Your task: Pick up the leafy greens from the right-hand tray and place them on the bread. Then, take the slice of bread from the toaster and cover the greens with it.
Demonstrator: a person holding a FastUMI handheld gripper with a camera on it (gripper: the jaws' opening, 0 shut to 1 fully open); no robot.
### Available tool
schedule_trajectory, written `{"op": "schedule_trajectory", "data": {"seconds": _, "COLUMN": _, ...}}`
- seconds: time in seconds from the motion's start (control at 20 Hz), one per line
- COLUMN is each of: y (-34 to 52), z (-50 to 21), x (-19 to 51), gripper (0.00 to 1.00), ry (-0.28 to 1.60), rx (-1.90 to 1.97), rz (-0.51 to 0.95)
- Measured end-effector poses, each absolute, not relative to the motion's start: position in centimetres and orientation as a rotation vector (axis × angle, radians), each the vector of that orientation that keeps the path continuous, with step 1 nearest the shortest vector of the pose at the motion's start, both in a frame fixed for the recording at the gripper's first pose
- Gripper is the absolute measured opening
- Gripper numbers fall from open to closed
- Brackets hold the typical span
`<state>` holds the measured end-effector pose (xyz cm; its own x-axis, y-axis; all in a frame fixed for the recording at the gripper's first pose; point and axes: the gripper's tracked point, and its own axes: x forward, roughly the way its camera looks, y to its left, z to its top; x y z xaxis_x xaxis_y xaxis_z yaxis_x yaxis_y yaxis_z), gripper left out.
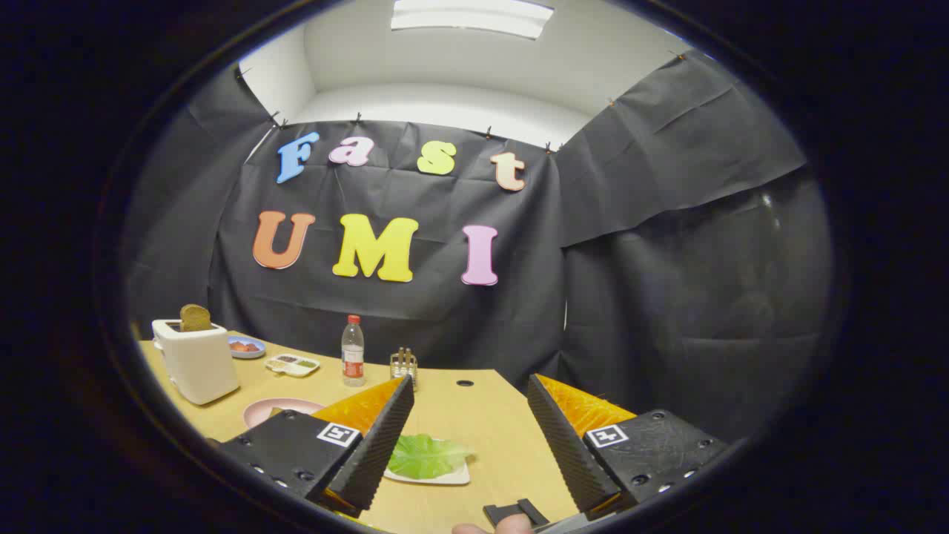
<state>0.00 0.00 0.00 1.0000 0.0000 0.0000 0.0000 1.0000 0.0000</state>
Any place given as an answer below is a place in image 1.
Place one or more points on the metal utensil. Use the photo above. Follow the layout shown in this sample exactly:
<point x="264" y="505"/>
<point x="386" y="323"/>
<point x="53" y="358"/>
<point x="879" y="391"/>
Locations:
<point x="403" y="354"/>

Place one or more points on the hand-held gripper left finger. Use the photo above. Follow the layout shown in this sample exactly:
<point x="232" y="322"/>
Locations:
<point x="378" y="452"/>

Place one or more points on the green lettuce leaf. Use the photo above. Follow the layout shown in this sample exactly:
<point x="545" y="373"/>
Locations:
<point x="422" y="456"/>

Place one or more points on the white ceiling light panel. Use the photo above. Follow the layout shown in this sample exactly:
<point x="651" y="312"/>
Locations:
<point x="474" y="18"/>

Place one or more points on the blue plate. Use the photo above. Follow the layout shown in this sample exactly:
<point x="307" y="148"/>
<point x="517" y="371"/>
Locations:
<point x="256" y="353"/>

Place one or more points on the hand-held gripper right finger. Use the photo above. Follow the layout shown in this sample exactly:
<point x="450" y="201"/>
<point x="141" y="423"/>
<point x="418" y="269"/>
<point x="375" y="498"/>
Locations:
<point x="567" y="452"/>

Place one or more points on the clear red-capped water bottle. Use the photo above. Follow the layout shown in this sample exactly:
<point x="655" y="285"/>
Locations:
<point x="354" y="356"/>

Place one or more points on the white toaster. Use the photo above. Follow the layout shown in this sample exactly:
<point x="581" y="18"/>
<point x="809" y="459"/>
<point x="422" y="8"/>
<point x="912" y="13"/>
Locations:
<point x="200" y="363"/>

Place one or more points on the pink plate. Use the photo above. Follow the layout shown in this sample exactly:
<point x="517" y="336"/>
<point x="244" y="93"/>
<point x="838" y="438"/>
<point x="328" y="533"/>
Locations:
<point x="278" y="408"/>

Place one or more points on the brown bread slice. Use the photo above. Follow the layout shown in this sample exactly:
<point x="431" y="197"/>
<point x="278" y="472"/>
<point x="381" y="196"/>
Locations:
<point x="196" y="319"/>

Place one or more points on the white divided seed dish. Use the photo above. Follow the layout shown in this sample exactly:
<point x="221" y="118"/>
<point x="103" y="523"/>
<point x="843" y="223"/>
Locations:
<point x="293" y="365"/>

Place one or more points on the small white square plate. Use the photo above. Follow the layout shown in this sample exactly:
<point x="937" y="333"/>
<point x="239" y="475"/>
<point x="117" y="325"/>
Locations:
<point x="445" y="479"/>

